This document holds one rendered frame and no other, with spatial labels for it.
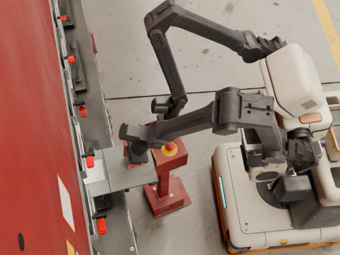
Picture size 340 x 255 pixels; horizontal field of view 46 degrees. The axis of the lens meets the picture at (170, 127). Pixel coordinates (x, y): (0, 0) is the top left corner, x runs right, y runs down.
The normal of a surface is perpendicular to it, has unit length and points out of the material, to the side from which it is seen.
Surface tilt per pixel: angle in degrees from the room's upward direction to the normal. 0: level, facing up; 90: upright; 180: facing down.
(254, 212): 0
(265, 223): 0
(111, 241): 0
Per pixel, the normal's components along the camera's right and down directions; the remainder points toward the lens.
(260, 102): 0.05, -0.24
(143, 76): 0.02, -0.49
